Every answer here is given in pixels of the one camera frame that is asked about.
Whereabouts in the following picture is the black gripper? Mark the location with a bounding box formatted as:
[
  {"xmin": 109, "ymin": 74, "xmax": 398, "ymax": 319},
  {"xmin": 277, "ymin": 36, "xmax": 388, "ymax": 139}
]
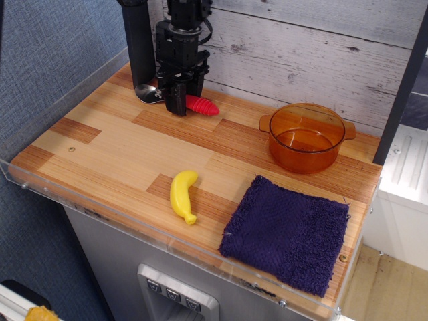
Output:
[{"xmin": 155, "ymin": 19, "xmax": 210, "ymax": 116}]

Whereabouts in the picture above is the red handled metal spoon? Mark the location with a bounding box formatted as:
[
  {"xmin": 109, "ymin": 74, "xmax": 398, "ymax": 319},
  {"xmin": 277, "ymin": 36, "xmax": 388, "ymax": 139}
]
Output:
[{"xmin": 135, "ymin": 84, "xmax": 220, "ymax": 116}]

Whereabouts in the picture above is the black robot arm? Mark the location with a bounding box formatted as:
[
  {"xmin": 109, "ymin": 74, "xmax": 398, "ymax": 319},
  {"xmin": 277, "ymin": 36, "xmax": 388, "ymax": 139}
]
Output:
[{"xmin": 155, "ymin": 1, "xmax": 213, "ymax": 116}]

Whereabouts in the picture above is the orange transparent pot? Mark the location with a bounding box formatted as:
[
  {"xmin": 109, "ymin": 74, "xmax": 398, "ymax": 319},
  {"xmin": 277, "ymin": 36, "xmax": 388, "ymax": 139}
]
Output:
[{"xmin": 259, "ymin": 103, "xmax": 356, "ymax": 174}]

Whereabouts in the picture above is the yellow toy banana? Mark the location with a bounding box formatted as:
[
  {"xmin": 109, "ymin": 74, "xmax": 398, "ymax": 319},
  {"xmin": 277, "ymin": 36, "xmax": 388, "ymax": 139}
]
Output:
[{"xmin": 170, "ymin": 170, "xmax": 198, "ymax": 225}]

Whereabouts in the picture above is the clear acrylic table guard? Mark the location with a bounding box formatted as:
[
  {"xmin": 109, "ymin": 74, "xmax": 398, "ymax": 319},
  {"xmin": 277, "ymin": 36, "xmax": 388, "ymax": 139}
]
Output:
[{"xmin": 1, "ymin": 46, "xmax": 381, "ymax": 320}]

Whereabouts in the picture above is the purple knitted cloth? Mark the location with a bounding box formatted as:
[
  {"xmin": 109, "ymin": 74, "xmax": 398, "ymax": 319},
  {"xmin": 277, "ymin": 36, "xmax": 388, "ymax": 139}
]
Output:
[{"xmin": 219, "ymin": 175, "xmax": 350, "ymax": 297}]

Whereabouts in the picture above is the grey cabinet with dispenser panel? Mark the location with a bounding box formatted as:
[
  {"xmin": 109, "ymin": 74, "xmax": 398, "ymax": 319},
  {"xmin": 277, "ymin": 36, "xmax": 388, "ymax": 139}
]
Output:
[{"xmin": 65, "ymin": 207, "xmax": 305, "ymax": 320}]

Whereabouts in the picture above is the white toy sink unit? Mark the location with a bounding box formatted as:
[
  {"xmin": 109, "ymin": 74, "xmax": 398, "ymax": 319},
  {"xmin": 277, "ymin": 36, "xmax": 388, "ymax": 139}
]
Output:
[{"xmin": 363, "ymin": 125, "xmax": 427, "ymax": 270}]

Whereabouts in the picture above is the yellow object bottom corner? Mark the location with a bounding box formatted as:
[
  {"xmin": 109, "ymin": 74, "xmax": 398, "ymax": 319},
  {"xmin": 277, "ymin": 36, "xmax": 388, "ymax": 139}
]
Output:
[{"xmin": 24, "ymin": 306, "xmax": 60, "ymax": 321}]

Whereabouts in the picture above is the black left post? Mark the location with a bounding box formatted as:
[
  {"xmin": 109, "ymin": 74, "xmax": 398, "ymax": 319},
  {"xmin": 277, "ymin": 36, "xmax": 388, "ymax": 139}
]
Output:
[{"xmin": 118, "ymin": 0, "xmax": 156, "ymax": 89}]

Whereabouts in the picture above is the black post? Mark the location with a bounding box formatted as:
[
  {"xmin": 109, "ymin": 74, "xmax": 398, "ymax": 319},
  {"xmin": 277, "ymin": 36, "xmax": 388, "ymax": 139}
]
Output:
[
  {"xmin": 118, "ymin": 0, "xmax": 156, "ymax": 89},
  {"xmin": 373, "ymin": 9, "xmax": 427, "ymax": 165}
]

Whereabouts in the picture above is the black right post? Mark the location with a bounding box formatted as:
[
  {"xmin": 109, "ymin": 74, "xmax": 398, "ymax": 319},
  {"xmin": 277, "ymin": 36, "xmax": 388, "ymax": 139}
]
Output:
[{"xmin": 373, "ymin": 9, "xmax": 427, "ymax": 165}]

